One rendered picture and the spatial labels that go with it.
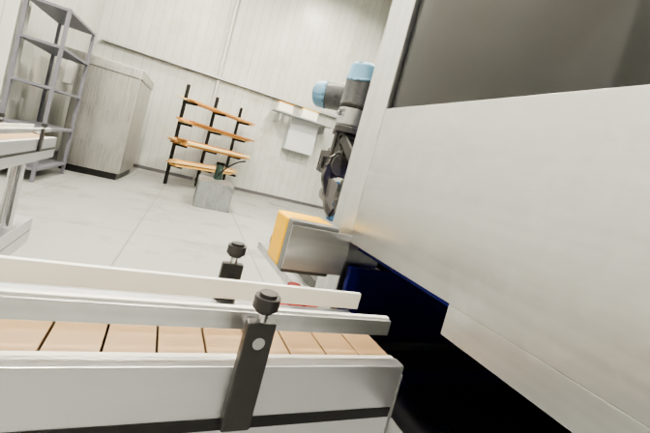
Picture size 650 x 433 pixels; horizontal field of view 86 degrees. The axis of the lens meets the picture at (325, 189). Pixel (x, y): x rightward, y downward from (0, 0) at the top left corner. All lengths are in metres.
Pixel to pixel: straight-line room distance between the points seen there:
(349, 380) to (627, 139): 0.29
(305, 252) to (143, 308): 0.23
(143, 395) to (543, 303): 0.30
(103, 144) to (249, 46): 4.64
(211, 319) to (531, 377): 0.25
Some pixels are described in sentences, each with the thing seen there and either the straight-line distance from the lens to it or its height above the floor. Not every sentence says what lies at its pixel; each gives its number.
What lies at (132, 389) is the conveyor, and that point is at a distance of 0.32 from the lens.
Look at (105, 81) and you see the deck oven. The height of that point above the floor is 1.60.
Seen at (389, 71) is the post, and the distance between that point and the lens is 0.54.
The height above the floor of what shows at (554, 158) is 1.16.
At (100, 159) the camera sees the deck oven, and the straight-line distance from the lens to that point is 7.15.
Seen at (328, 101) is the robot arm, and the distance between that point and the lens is 0.98.
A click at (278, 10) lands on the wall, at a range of 10.42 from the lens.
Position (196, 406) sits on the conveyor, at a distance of 0.34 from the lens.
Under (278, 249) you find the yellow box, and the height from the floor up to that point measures 0.98.
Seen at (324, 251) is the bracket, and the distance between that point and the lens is 0.49.
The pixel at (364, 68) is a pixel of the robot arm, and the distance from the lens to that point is 0.84.
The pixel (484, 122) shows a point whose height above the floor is 1.19.
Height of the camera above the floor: 1.10
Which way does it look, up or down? 3 degrees down
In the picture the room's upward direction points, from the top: 15 degrees clockwise
